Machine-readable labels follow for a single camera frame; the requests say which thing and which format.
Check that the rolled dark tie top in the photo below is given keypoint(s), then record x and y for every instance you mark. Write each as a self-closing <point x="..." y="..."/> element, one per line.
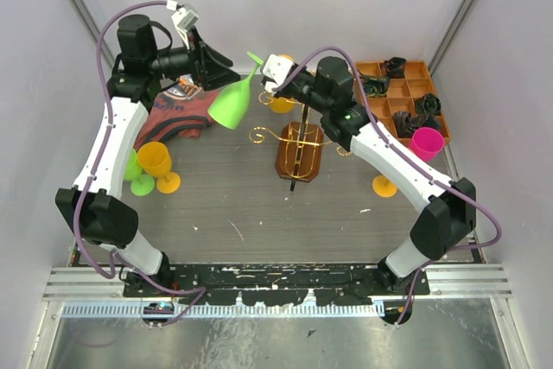
<point x="394" y="68"/>

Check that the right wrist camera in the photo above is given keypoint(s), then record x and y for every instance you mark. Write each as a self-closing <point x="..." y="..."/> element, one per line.
<point x="275" y="71"/>

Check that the slotted cable duct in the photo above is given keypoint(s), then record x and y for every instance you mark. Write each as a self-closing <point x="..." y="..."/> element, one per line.
<point x="167" y="310"/>

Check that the rolled dark tie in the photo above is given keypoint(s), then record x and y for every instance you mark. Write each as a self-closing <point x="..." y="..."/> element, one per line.
<point x="394" y="68"/>
<point x="429" y="104"/>

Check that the red folded t-shirt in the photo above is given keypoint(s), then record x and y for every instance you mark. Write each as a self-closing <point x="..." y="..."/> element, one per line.
<point x="179" y="111"/>

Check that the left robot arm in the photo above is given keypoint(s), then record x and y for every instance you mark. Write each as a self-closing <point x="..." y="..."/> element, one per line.
<point x="92" y="206"/>

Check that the rolled dark tie right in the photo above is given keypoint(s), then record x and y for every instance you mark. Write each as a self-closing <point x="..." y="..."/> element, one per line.
<point x="429" y="104"/>

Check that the rolled green patterned tie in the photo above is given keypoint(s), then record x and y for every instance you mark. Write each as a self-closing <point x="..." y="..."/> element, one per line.
<point x="375" y="87"/>

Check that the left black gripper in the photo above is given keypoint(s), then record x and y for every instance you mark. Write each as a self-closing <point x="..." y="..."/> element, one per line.
<point x="210" y="68"/>

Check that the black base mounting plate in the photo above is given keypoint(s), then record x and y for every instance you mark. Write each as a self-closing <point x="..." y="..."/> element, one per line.
<point x="281" y="284"/>

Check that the gold wire wine glass rack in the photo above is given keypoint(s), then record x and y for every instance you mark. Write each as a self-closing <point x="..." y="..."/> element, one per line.
<point x="300" y="144"/>

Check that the rolled maroon tie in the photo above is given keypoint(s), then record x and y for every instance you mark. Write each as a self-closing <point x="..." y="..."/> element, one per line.
<point x="406" y="124"/>

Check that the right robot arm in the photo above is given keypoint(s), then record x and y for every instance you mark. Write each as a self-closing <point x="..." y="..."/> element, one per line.
<point x="446" y="211"/>

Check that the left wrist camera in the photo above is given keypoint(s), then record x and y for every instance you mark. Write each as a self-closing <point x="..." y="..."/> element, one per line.
<point x="184" y="17"/>

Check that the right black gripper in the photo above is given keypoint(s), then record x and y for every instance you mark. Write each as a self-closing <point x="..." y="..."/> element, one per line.
<point x="282" y="92"/>

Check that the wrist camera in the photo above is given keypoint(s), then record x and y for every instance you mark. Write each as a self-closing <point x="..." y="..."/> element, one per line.
<point x="184" y="17"/>
<point x="275" y="71"/>

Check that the orange wine glass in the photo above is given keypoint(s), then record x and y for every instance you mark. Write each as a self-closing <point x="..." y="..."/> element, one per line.
<point x="281" y="105"/>
<point x="383" y="187"/>
<point x="156" y="161"/>

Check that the aluminium rail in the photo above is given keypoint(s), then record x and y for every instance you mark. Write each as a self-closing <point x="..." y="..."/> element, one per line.
<point x="445" y="281"/>

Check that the green wine glass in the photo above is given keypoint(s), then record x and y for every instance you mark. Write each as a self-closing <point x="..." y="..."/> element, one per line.
<point x="232" y="103"/>
<point x="141" y="184"/>

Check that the pink wine glass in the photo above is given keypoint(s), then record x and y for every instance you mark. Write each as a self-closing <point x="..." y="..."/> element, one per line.
<point x="426" y="143"/>

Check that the wooden compartment tray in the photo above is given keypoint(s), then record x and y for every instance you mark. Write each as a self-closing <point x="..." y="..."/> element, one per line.
<point x="402" y="95"/>

